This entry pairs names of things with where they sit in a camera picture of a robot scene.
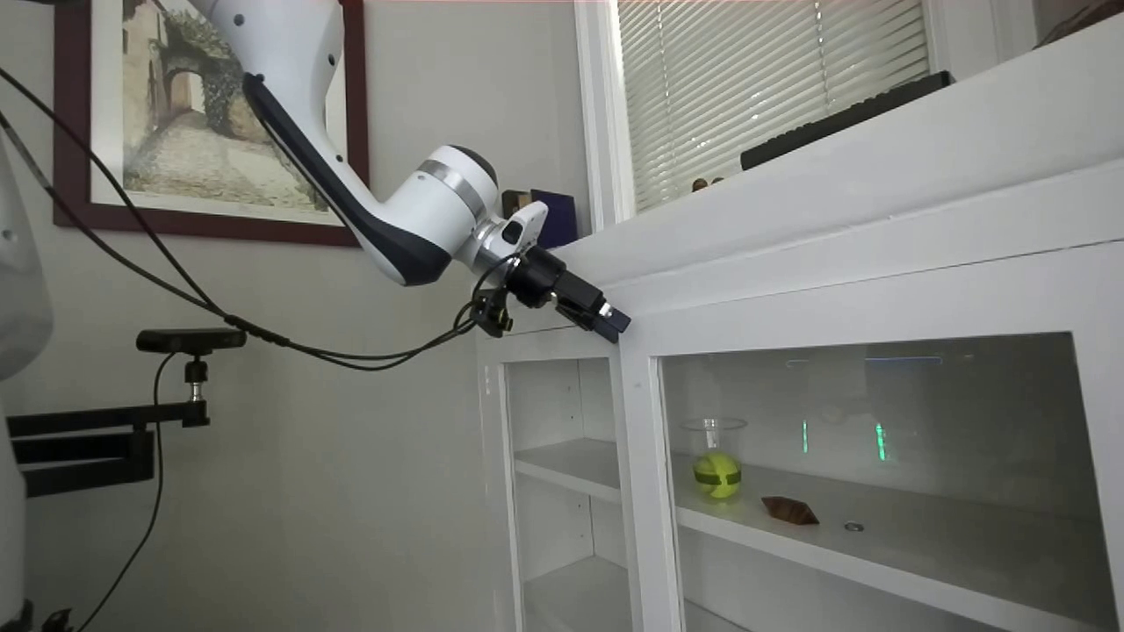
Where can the black stereo camera on mount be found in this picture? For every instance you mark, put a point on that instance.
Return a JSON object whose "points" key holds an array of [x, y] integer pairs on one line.
{"points": [[190, 343]]}

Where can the white window blinds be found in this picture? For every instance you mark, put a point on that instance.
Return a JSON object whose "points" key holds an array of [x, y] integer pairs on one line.
{"points": [[716, 78]]}

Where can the green tennis ball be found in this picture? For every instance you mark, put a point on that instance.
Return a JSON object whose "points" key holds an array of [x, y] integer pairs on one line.
{"points": [[719, 477]]}

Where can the black bar on cabinet top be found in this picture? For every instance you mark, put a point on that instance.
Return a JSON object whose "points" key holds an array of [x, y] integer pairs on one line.
{"points": [[843, 119]]}

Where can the framed picture on wall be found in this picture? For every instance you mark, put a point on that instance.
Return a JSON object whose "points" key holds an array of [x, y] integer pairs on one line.
{"points": [[156, 133]]}

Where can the white built-in cabinet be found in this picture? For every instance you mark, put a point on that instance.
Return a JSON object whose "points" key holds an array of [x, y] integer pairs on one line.
{"points": [[1017, 161]]}

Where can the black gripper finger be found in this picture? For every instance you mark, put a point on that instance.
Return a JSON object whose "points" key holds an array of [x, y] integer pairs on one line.
{"points": [[610, 326]]}

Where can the brown object on shelf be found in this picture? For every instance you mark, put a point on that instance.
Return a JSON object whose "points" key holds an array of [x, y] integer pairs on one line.
{"points": [[788, 512]]}

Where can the books on cabinet top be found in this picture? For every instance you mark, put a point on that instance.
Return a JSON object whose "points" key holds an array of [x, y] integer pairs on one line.
{"points": [[560, 228]]}

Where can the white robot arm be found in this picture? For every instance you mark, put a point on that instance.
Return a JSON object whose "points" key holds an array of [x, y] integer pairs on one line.
{"points": [[447, 209]]}

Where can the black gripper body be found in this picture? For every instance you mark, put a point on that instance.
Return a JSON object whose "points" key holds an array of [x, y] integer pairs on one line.
{"points": [[541, 278]]}

